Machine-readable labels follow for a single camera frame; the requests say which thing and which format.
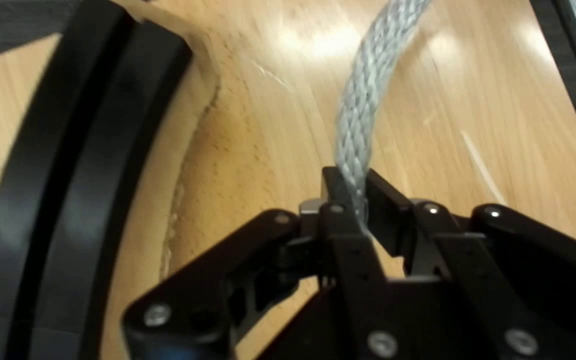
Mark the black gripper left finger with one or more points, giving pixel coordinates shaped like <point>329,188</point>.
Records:
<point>235,266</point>

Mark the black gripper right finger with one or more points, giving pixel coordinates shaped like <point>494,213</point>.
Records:
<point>521,266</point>

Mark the black curved board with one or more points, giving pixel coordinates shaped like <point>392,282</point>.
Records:
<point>69,200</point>

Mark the grey metal cart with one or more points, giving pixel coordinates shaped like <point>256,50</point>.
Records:
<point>569,80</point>

